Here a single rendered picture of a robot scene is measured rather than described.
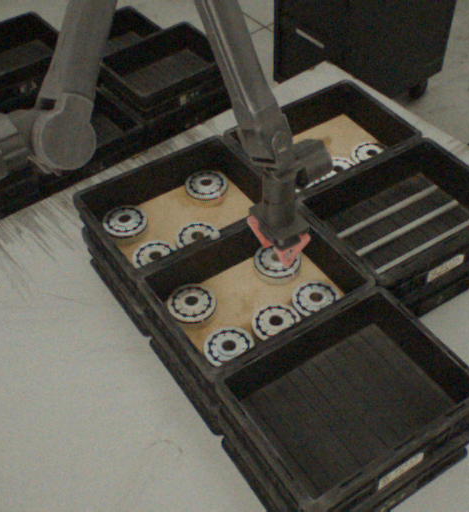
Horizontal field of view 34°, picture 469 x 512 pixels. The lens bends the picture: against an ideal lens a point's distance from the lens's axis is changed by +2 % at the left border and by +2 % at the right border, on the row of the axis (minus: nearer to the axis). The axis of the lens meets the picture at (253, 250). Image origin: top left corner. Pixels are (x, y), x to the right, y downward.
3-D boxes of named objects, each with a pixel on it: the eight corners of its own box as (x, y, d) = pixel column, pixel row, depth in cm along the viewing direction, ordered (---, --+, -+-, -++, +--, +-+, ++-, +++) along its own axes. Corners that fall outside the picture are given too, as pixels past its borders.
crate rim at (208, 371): (211, 385, 140) (210, 377, 138) (134, 284, 157) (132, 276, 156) (378, 290, 155) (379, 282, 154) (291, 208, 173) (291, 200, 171)
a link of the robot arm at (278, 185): (255, 165, 127) (277, 182, 124) (287, 148, 130) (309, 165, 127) (255, 196, 132) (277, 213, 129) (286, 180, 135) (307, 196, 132)
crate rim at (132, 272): (134, 283, 157) (132, 276, 156) (71, 202, 175) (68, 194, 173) (291, 208, 173) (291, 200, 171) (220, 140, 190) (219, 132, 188)
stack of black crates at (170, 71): (157, 199, 288) (142, 98, 255) (113, 159, 304) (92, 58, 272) (239, 155, 305) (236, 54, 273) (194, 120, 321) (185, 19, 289)
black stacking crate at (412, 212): (374, 319, 162) (379, 283, 154) (291, 237, 179) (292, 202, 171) (510, 242, 177) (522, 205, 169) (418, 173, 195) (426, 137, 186)
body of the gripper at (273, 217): (276, 202, 140) (277, 170, 135) (310, 233, 134) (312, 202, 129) (247, 215, 138) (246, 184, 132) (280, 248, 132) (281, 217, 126)
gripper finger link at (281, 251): (286, 243, 144) (288, 206, 137) (309, 266, 140) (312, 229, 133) (257, 258, 141) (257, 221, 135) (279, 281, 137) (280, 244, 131)
